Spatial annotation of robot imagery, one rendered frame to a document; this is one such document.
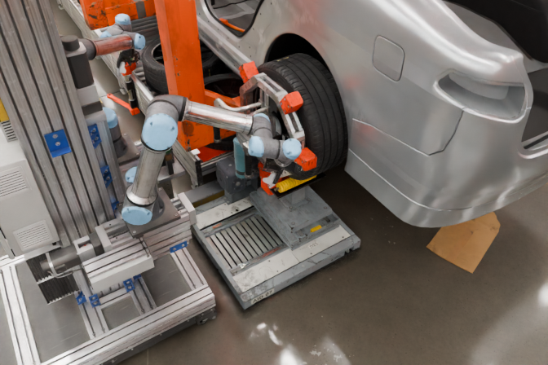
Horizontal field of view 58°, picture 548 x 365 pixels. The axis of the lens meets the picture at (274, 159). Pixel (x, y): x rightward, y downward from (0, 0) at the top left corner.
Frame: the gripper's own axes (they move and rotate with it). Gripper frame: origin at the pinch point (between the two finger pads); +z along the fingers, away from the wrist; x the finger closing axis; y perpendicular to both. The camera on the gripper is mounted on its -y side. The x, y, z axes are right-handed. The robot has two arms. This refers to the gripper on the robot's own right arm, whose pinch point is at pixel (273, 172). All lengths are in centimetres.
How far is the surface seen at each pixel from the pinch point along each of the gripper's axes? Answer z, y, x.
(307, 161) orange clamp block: 12.4, -18.1, -13.7
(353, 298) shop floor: 67, -74, 39
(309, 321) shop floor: 66, -50, 56
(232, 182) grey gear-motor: 88, 5, -16
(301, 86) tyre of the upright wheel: 3.8, -6.0, -46.8
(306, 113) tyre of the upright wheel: 5.1, -11.1, -34.5
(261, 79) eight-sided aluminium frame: 17, 12, -52
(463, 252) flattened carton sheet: 64, -141, -3
